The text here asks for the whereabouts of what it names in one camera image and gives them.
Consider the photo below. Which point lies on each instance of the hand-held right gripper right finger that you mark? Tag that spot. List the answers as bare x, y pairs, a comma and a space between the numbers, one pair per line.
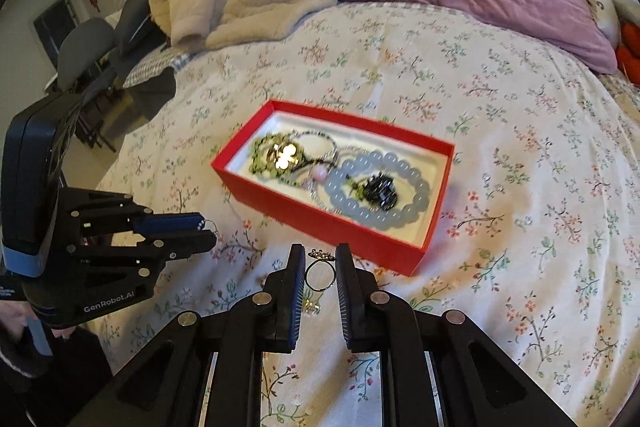
347, 297

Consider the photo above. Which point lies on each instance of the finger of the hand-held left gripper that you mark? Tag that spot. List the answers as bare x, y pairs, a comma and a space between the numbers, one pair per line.
170, 222
185, 243

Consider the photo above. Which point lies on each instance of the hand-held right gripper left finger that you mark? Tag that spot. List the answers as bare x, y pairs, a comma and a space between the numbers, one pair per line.
287, 297

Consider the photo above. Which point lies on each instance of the red jewelry box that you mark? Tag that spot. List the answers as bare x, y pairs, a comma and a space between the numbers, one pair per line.
350, 237

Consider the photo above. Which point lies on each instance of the green crackled glass bangle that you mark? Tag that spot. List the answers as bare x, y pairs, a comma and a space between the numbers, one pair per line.
259, 168

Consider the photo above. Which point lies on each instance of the black flower ornament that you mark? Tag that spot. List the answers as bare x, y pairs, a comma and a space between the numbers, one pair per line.
380, 192

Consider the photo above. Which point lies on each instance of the pink bead pendant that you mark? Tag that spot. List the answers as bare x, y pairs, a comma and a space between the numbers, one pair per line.
319, 174

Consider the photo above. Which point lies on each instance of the gold ornament with green gem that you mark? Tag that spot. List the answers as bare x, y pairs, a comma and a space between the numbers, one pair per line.
280, 155

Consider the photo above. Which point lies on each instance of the person's left forearm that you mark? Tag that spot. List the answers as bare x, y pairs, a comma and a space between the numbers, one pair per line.
40, 387

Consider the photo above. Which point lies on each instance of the person's left hand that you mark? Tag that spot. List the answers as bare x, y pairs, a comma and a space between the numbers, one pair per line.
10, 322

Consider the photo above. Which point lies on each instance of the grey chair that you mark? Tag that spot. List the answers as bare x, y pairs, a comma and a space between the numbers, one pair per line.
82, 52

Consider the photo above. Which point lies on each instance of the dark chair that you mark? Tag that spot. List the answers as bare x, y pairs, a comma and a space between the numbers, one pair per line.
140, 22

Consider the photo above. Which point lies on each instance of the orange plush toy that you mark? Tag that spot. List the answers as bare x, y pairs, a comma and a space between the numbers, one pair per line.
631, 57

